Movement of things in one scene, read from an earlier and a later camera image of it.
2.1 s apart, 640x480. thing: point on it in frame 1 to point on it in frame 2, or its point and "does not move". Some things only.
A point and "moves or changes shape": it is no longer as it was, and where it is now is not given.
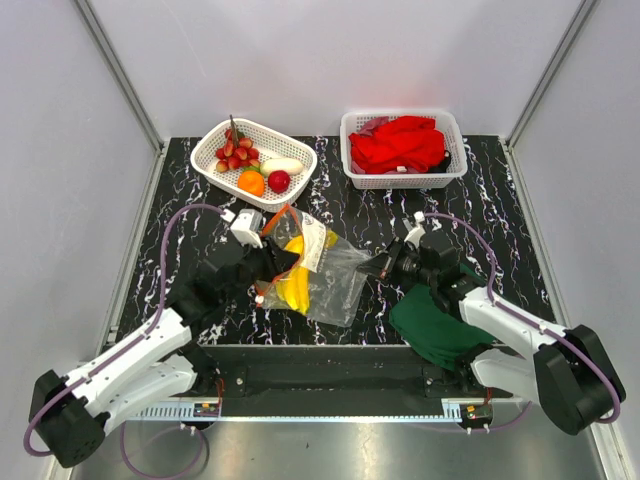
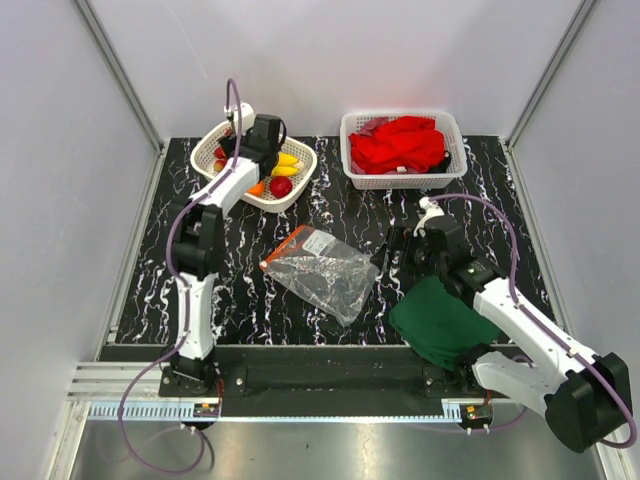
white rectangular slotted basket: [447, 121] does not move
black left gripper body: [264, 264] to [276, 157]
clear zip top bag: [328, 279] moves or changes shape
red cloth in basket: [400, 141] does not move
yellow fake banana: [294, 286] to [286, 165]
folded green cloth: [430, 332] does not move
